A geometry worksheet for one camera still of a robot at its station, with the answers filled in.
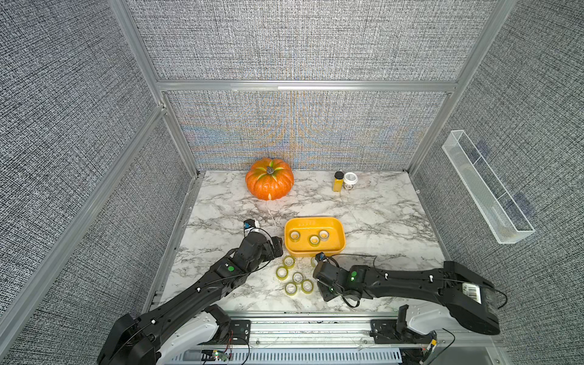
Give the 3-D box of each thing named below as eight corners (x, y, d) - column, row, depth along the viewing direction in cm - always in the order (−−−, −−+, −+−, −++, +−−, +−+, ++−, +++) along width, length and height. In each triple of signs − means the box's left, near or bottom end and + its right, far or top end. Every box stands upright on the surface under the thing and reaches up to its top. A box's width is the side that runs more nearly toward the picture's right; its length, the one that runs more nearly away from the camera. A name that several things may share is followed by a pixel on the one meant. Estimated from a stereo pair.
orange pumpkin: (248, 205, 108) (244, 188, 99) (252, 176, 121) (249, 158, 111) (293, 205, 108) (293, 188, 99) (292, 176, 121) (293, 158, 111)
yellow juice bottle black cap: (333, 192, 114) (336, 179, 106) (331, 185, 117) (334, 171, 109) (341, 192, 114) (344, 179, 106) (339, 185, 117) (343, 171, 109)
